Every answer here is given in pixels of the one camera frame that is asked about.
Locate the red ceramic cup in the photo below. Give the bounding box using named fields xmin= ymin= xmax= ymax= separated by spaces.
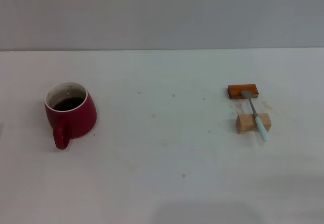
xmin=44 ymin=81 xmax=98 ymax=151

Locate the spoon with light blue handle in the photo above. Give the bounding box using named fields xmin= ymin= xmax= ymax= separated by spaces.
xmin=240 ymin=90 xmax=269 ymax=142

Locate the orange-brown wooden block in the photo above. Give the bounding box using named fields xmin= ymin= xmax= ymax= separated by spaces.
xmin=227 ymin=84 xmax=260 ymax=100

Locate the light wooden bridge block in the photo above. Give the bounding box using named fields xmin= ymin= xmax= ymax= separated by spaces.
xmin=235 ymin=113 xmax=272 ymax=135

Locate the dark coffee liquid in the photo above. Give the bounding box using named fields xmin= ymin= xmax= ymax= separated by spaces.
xmin=52 ymin=96 xmax=85 ymax=112

